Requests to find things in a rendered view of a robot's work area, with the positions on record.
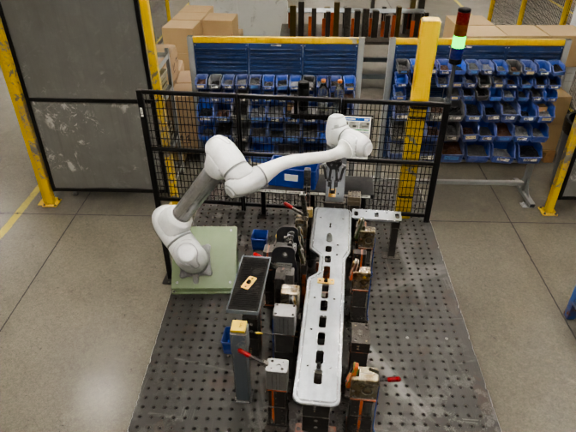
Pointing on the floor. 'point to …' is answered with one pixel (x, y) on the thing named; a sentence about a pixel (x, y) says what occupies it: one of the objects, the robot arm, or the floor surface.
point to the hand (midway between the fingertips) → (333, 186)
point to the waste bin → (563, 141)
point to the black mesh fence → (280, 144)
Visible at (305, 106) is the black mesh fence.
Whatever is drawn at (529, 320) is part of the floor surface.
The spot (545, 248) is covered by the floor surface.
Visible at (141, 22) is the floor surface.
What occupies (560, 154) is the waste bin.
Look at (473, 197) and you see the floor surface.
